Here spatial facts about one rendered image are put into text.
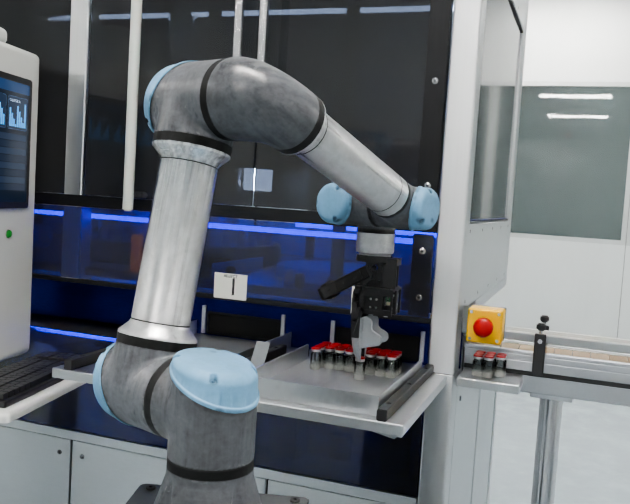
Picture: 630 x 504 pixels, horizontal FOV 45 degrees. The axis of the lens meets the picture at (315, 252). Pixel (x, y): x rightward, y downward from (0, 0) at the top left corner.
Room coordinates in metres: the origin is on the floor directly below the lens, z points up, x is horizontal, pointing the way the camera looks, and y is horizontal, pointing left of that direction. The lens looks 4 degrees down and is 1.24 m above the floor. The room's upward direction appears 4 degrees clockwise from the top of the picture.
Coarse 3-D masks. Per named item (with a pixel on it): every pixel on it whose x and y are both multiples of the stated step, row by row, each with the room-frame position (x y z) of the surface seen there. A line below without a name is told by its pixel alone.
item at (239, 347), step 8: (192, 328) 1.85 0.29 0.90; (200, 336) 1.83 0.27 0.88; (208, 336) 1.84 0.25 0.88; (216, 336) 1.84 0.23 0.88; (280, 336) 1.72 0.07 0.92; (288, 336) 1.77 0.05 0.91; (200, 344) 1.73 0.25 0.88; (208, 344) 1.74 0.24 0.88; (216, 344) 1.75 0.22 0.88; (224, 344) 1.75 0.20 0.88; (232, 344) 1.76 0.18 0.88; (240, 344) 1.76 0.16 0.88; (248, 344) 1.77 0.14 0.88; (272, 344) 1.68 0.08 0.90; (288, 344) 1.77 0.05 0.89; (232, 352) 1.67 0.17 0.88; (240, 352) 1.52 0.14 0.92; (248, 352) 1.56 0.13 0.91
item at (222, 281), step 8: (216, 272) 1.77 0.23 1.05; (216, 280) 1.77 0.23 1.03; (224, 280) 1.76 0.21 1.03; (240, 280) 1.74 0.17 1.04; (216, 288) 1.76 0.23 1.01; (224, 288) 1.76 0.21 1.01; (240, 288) 1.74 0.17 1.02; (216, 296) 1.76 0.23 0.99; (224, 296) 1.76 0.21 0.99; (232, 296) 1.75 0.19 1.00; (240, 296) 1.74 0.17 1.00
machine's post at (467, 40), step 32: (480, 0) 1.58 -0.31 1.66; (480, 32) 1.58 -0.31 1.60; (480, 64) 1.61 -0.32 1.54; (448, 96) 1.59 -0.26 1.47; (448, 128) 1.59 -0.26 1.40; (448, 160) 1.59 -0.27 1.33; (448, 192) 1.59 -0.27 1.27; (448, 224) 1.59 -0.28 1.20; (448, 256) 1.58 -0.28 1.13; (448, 288) 1.58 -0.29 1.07; (448, 320) 1.58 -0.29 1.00; (448, 352) 1.58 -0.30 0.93; (448, 384) 1.58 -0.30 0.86; (448, 416) 1.58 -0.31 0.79; (448, 448) 1.58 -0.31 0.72; (448, 480) 1.61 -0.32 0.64
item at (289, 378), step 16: (304, 352) 1.63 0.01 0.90; (256, 368) 1.39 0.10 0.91; (272, 368) 1.46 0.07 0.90; (288, 368) 1.54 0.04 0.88; (304, 368) 1.55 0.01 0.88; (320, 368) 1.56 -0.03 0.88; (416, 368) 1.51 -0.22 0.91; (272, 384) 1.31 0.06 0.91; (288, 384) 1.30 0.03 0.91; (304, 384) 1.29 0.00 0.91; (320, 384) 1.43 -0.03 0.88; (336, 384) 1.44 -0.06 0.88; (352, 384) 1.44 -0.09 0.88; (368, 384) 1.45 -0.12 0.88; (384, 384) 1.46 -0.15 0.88; (400, 384) 1.38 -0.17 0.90; (288, 400) 1.30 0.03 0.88; (304, 400) 1.29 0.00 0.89; (320, 400) 1.28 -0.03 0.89; (336, 400) 1.27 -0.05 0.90; (352, 400) 1.26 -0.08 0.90; (368, 400) 1.25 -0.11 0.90; (384, 400) 1.28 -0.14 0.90
